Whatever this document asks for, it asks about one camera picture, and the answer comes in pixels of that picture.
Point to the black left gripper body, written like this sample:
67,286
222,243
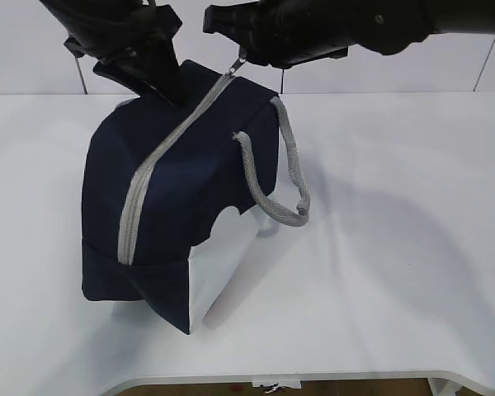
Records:
105,29

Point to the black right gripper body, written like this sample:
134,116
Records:
287,33

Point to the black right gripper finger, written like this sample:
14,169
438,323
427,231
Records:
236,22

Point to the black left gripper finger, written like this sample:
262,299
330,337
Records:
153,68
128,78

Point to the navy and white lunch bag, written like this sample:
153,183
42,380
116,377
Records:
173,197

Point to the white tape under table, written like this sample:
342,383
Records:
270,384

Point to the white table leg frame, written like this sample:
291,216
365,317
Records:
443,387

